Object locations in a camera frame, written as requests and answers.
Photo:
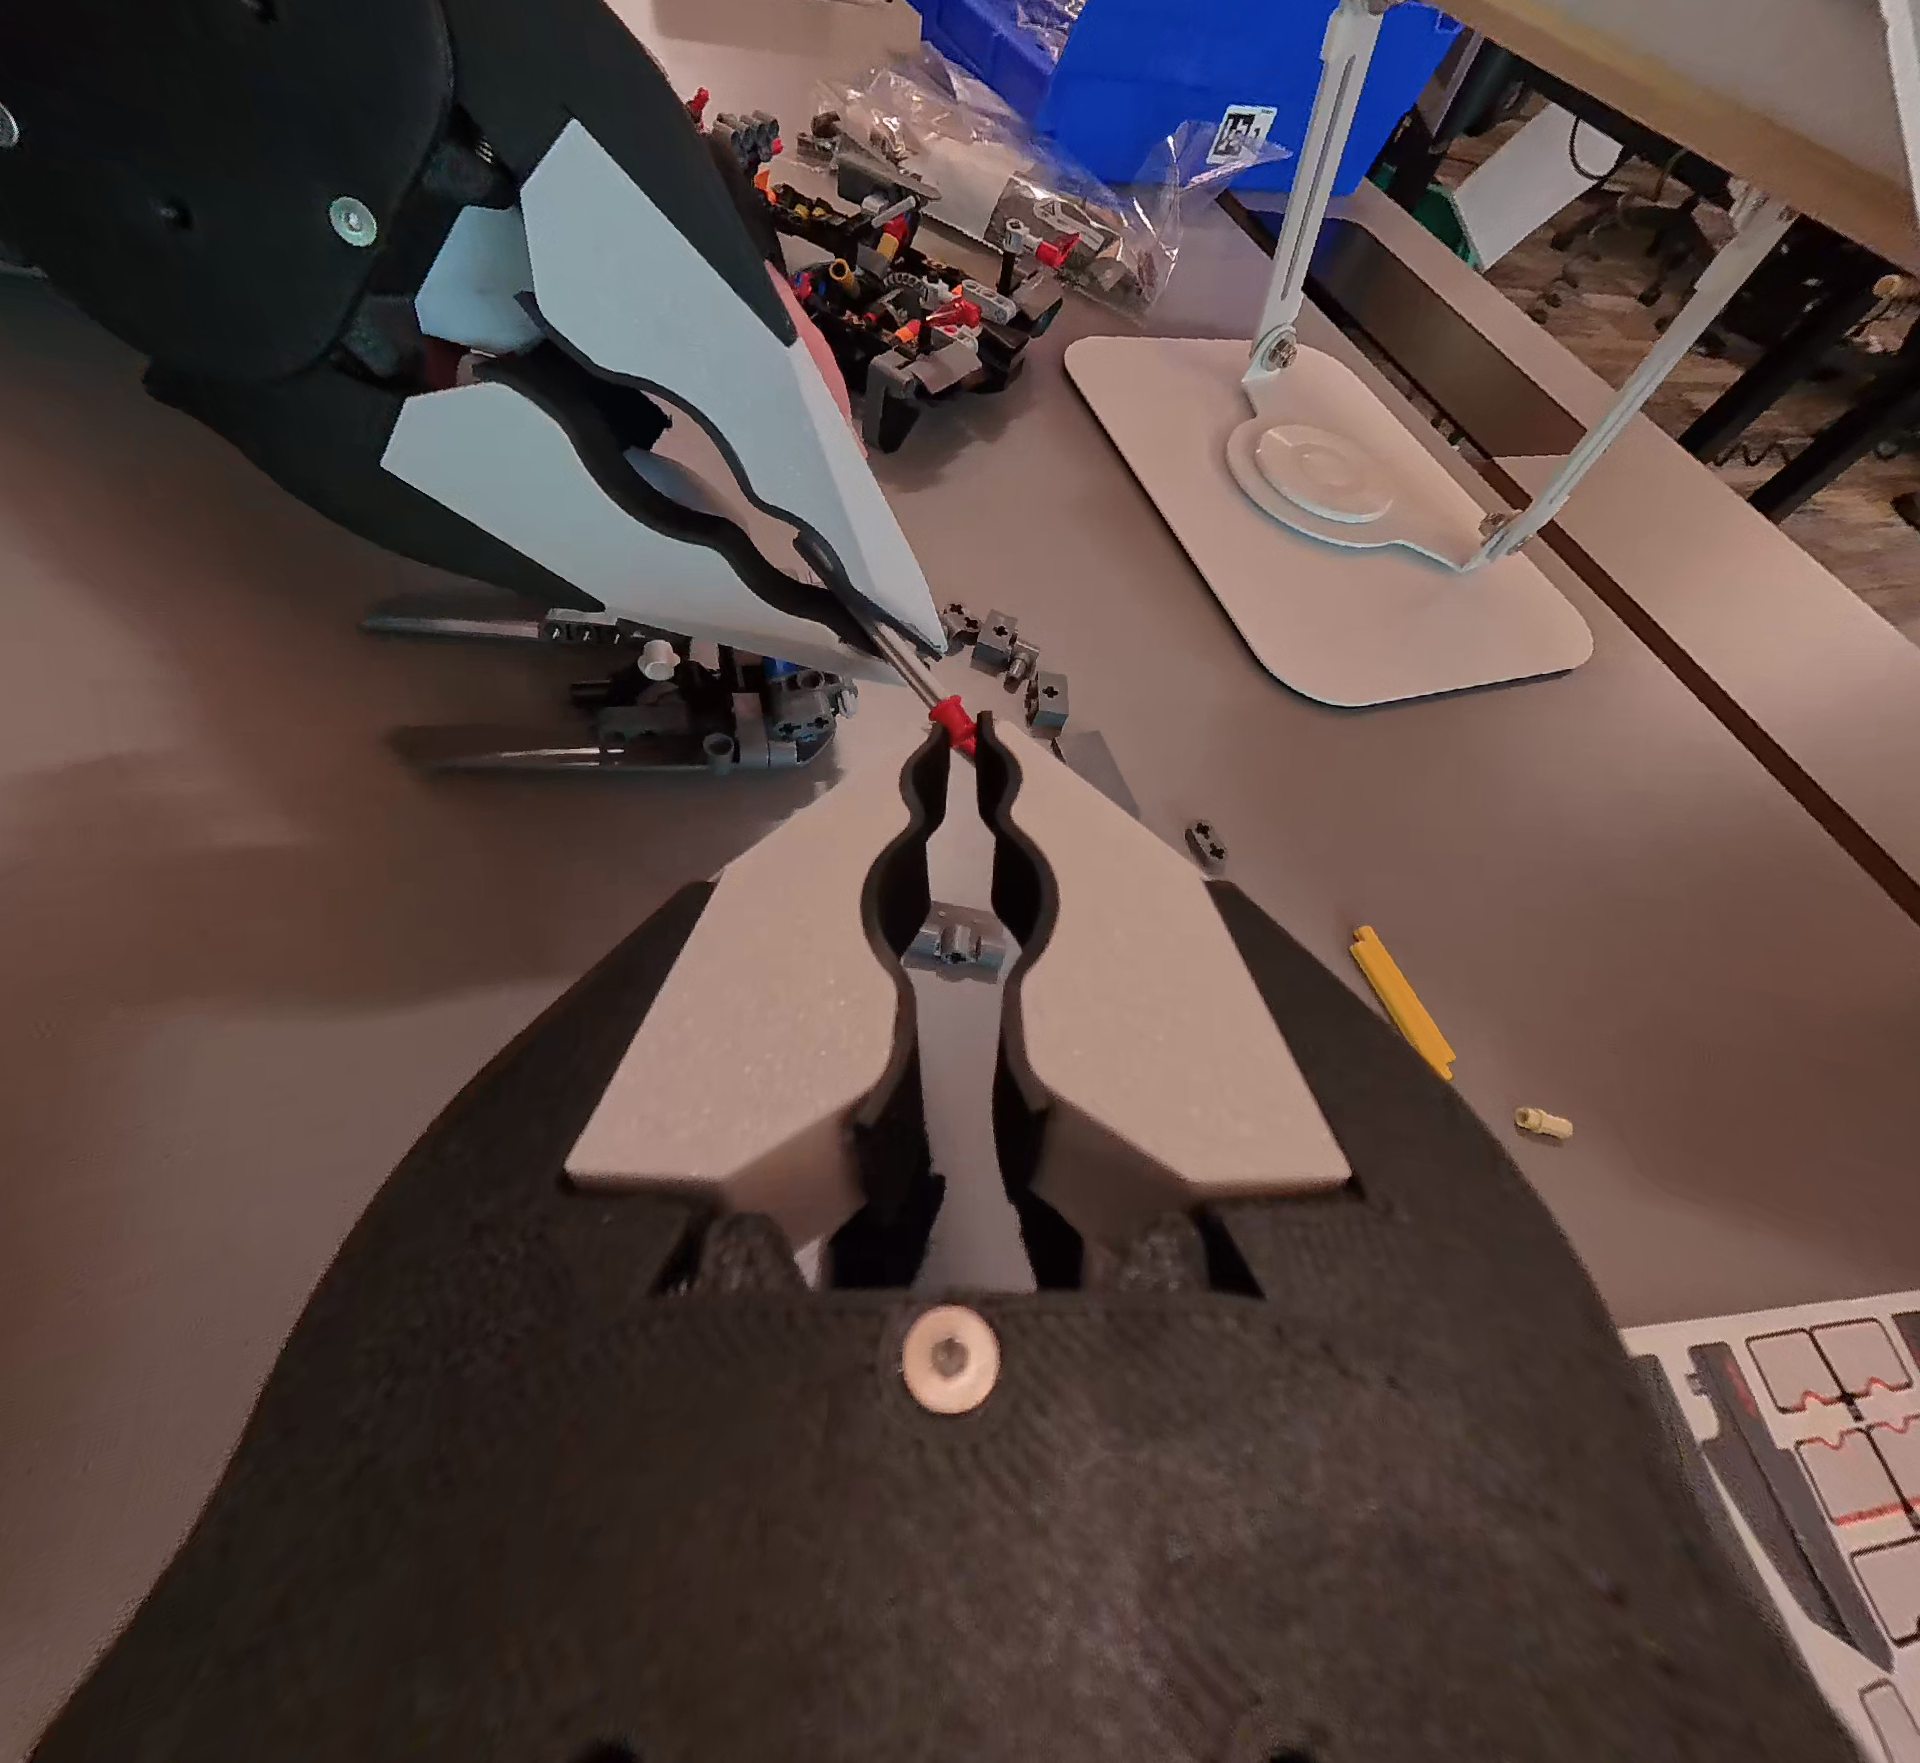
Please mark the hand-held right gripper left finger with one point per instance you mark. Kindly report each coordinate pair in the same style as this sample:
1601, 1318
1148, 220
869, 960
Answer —
750, 1027

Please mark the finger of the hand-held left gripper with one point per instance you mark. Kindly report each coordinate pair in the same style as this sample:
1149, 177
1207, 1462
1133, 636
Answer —
511, 489
705, 337

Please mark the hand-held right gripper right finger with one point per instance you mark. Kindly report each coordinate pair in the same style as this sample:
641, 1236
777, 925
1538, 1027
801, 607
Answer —
1155, 1043

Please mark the grey blue lego wing assembly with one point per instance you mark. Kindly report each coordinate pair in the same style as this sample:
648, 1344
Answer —
705, 729

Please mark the red lego bush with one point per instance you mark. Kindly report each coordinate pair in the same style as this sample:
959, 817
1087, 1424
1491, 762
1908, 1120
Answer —
952, 725

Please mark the long grey lego axle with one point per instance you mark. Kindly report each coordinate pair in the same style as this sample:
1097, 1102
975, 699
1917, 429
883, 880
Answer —
897, 667

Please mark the dark grey oval lego piece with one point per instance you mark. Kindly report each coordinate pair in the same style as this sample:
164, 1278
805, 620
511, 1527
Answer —
1207, 847

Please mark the grey lego pin connector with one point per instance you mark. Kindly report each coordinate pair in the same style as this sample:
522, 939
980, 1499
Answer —
952, 946

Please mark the large black grey lego model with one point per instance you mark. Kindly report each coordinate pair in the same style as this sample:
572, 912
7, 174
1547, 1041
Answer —
930, 324

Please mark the dark grey flat lego tile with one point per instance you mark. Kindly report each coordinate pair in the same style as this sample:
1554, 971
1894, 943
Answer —
1107, 762

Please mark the clear bag of lego parts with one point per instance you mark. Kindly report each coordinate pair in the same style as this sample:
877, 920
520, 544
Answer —
961, 144

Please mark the tan lego pin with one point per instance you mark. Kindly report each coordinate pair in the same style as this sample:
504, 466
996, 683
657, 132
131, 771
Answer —
1542, 1122

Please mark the lego sticker sheet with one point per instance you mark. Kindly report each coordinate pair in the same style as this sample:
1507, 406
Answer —
1845, 1493

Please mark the cluster of dark grey pieces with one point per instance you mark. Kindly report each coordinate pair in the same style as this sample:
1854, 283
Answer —
993, 643

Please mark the white metal stand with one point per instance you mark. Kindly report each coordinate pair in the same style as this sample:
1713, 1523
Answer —
1350, 593

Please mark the black office chair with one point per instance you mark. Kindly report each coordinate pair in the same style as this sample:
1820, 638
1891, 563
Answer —
1636, 218

